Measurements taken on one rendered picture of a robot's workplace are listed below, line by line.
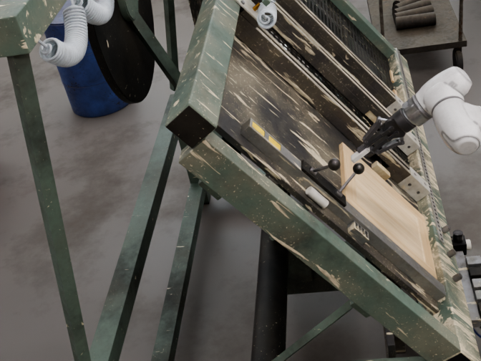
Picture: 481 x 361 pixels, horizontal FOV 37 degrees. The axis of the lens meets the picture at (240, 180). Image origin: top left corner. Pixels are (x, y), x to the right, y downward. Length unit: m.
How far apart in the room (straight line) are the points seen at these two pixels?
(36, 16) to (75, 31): 0.24
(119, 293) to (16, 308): 1.51
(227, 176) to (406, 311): 0.72
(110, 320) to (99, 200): 2.21
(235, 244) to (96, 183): 1.35
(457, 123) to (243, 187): 0.64
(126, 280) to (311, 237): 1.22
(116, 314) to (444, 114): 1.53
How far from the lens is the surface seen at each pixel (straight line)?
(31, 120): 1.97
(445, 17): 5.91
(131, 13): 2.78
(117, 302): 2.99
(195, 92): 1.87
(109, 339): 2.86
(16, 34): 1.83
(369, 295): 2.20
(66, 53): 2.00
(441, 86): 2.22
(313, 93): 2.70
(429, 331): 2.34
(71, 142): 5.85
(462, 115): 2.13
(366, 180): 2.66
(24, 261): 4.77
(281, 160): 2.18
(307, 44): 2.98
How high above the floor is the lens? 2.76
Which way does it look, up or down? 35 degrees down
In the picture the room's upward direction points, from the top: 13 degrees counter-clockwise
